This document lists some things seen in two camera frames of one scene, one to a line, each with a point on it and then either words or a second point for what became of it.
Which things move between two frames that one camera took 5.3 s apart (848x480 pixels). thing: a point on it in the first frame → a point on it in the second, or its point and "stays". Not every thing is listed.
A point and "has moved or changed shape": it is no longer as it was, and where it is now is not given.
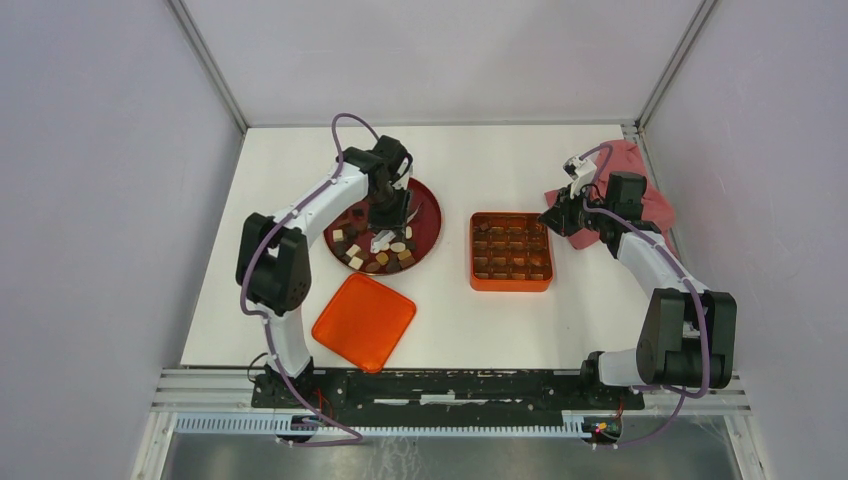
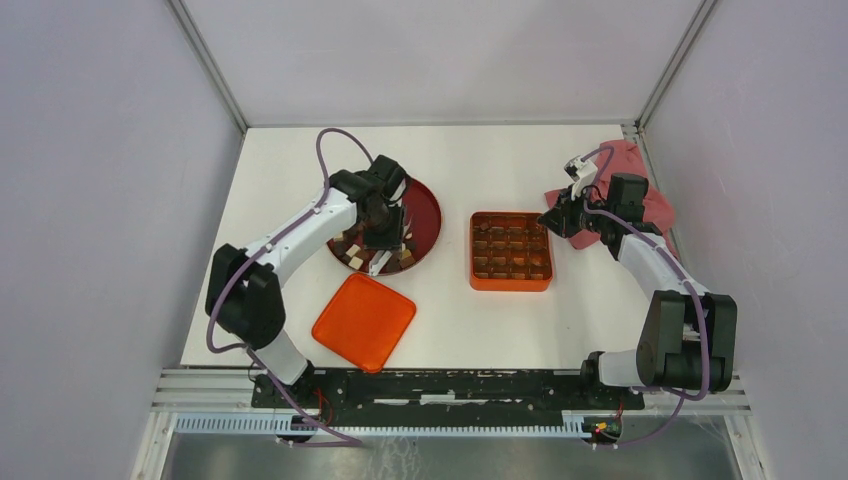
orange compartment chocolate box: (510, 252) stays
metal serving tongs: (383, 237) has moved or changed shape
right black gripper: (559, 218) stays
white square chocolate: (355, 262) stays
